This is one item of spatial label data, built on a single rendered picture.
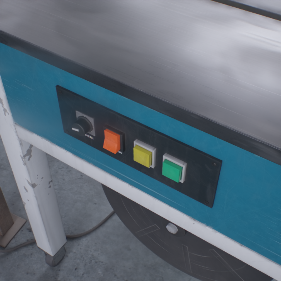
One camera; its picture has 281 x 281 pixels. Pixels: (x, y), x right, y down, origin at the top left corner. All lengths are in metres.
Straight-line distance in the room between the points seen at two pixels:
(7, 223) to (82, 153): 0.64
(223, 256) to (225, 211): 0.41
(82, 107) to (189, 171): 0.17
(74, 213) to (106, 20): 0.77
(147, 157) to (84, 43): 0.17
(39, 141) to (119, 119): 0.22
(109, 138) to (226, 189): 0.17
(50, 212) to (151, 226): 0.24
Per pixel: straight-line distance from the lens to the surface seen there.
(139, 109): 0.51
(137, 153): 0.53
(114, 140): 0.55
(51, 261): 1.15
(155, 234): 1.05
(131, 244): 1.20
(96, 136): 0.59
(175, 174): 0.52
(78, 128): 0.58
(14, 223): 1.28
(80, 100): 0.57
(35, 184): 0.88
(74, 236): 1.22
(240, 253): 0.60
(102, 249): 1.20
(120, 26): 0.60
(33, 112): 0.68
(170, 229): 0.91
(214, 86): 0.49
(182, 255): 1.05
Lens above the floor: 1.03
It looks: 45 degrees down
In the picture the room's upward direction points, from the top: straight up
